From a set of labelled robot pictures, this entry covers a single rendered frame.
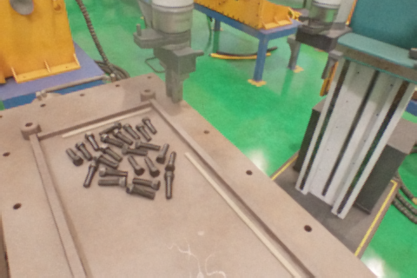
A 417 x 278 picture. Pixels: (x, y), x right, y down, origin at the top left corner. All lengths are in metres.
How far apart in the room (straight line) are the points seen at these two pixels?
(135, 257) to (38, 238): 0.16
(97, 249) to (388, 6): 1.28
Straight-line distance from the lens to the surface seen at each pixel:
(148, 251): 0.50
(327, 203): 2.05
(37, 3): 2.59
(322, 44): 1.05
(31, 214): 0.59
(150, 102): 0.77
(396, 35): 1.40
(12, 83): 2.67
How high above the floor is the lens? 1.79
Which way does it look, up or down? 37 degrees down
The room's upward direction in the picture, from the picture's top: 4 degrees clockwise
